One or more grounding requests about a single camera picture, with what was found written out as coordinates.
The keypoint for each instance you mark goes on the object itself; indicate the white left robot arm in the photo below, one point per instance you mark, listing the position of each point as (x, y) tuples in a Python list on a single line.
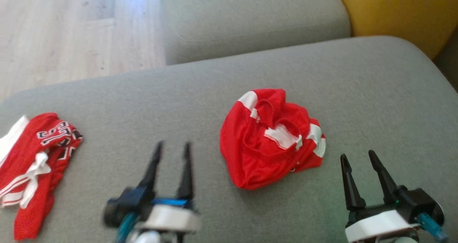
[(150, 237)]

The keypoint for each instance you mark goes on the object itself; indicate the yellow sofa back cushion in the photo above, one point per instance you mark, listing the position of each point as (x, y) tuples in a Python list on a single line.
[(404, 10)]

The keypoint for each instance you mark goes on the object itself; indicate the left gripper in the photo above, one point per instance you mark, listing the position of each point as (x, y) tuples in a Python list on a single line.
[(168, 218)]

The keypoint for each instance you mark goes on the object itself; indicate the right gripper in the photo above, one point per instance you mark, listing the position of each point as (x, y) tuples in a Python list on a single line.
[(379, 223)]

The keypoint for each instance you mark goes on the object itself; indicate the red jersey with number print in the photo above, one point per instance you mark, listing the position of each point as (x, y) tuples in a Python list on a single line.
[(25, 157)]

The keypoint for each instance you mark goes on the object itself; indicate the grey sofa seat cushion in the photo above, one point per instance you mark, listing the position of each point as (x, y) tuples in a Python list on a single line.
[(250, 17)]

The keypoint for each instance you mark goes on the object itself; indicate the crumpled red and white garment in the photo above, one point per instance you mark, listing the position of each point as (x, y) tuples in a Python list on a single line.
[(257, 157)]

